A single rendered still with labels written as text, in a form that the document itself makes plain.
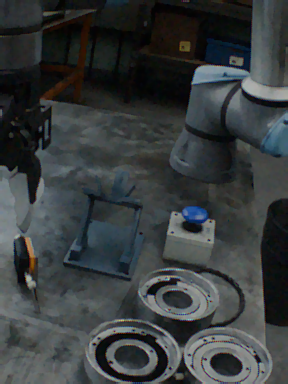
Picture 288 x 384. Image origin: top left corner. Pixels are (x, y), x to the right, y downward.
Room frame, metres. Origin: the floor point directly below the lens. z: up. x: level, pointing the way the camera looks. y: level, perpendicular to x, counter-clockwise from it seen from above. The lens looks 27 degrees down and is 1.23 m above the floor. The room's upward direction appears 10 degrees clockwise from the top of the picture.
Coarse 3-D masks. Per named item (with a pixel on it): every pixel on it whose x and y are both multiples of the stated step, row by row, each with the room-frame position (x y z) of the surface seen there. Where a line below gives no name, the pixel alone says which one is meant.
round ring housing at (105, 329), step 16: (112, 320) 0.41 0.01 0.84; (128, 320) 0.42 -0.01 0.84; (96, 336) 0.39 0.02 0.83; (160, 336) 0.41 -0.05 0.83; (112, 352) 0.37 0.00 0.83; (128, 352) 0.39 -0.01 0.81; (144, 352) 0.39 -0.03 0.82; (176, 352) 0.38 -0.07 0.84; (96, 368) 0.33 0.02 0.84; (144, 368) 0.36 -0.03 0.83; (176, 368) 0.35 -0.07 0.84
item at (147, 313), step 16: (160, 272) 0.53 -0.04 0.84; (176, 272) 0.54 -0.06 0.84; (192, 272) 0.54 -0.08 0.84; (144, 288) 0.50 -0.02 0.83; (160, 288) 0.50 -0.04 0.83; (176, 288) 0.51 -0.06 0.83; (208, 288) 0.52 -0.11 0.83; (144, 304) 0.46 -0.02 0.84; (160, 304) 0.47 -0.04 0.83; (176, 304) 0.51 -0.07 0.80; (192, 304) 0.48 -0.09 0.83; (208, 304) 0.49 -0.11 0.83; (144, 320) 0.46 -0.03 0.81; (160, 320) 0.44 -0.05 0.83; (176, 320) 0.44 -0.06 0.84; (192, 320) 0.44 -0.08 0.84; (208, 320) 0.45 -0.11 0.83; (176, 336) 0.44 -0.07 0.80
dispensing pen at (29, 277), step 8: (16, 240) 0.53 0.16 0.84; (24, 240) 0.54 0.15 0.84; (16, 248) 0.52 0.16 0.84; (24, 248) 0.52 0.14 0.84; (16, 256) 0.51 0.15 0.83; (24, 256) 0.50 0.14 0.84; (16, 264) 0.51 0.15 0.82; (24, 264) 0.50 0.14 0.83; (24, 272) 0.49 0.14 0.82; (32, 272) 0.49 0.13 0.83; (24, 280) 0.50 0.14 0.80; (32, 280) 0.48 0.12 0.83; (32, 288) 0.46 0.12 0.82
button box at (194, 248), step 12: (180, 216) 0.67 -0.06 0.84; (180, 228) 0.64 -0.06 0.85; (192, 228) 0.64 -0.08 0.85; (204, 228) 0.65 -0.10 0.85; (168, 240) 0.62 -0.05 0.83; (180, 240) 0.61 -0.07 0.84; (192, 240) 0.61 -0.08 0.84; (204, 240) 0.62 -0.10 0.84; (168, 252) 0.62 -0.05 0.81; (180, 252) 0.61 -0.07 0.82; (192, 252) 0.61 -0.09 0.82; (204, 252) 0.61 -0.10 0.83; (192, 264) 0.61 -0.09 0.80; (204, 264) 0.61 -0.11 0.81
